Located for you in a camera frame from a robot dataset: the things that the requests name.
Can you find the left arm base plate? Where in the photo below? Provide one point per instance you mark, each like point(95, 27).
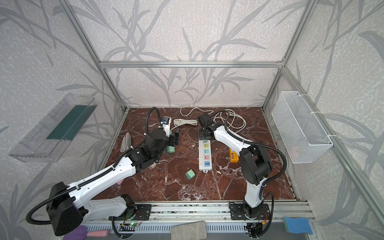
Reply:
point(140, 212)

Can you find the green cube charger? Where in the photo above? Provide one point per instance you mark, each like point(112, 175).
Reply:
point(170, 149)
point(190, 174)

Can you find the grey sponge block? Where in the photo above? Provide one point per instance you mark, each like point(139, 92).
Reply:
point(190, 231)

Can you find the purple pink brush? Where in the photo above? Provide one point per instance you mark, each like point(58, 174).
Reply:
point(81, 232)

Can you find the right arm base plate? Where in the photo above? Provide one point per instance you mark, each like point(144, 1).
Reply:
point(244, 212)

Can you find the orange power strip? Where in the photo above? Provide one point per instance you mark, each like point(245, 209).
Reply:
point(234, 157)

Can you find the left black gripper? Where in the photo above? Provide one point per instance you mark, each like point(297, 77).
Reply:
point(173, 139)

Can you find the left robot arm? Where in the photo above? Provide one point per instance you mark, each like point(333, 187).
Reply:
point(68, 206)

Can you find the white wire mesh basket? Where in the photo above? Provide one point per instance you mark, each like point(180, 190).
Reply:
point(302, 133)

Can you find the white multicolour power strip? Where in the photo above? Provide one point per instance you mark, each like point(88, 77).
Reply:
point(205, 156)

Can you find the green cube charger by strip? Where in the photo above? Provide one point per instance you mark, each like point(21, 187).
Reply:
point(170, 149)

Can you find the grey garden trowel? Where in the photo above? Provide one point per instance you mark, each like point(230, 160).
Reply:
point(126, 142)

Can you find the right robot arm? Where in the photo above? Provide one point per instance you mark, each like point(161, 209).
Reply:
point(253, 158)

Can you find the clear plastic wall tray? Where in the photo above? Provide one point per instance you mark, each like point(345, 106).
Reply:
point(49, 139)

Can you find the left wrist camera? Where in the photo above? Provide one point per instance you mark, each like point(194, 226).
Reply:
point(166, 125)

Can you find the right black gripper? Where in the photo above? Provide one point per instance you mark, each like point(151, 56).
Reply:
point(203, 132)

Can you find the blue sponge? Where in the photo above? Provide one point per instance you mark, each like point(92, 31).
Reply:
point(297, 225)

